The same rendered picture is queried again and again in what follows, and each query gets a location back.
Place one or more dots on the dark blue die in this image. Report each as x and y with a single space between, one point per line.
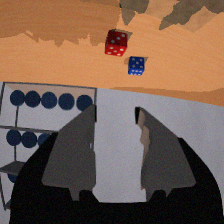
136 66

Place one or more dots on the red die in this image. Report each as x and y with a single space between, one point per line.
115 43

